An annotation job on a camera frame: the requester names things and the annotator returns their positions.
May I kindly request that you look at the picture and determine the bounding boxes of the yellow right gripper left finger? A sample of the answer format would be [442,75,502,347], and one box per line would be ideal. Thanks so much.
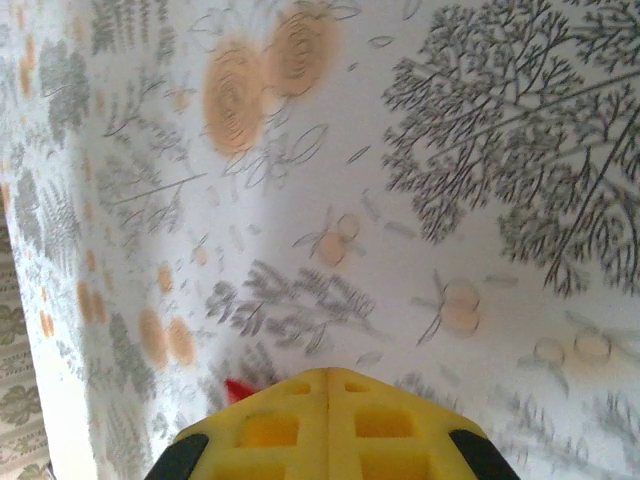
[144,368,329,480]

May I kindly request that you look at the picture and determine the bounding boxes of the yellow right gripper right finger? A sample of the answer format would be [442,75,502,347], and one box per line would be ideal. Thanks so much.
[327,368,521,480]

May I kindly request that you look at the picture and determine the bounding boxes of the red square paper sheet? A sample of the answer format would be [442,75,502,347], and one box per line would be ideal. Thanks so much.
[223,378,259,406]

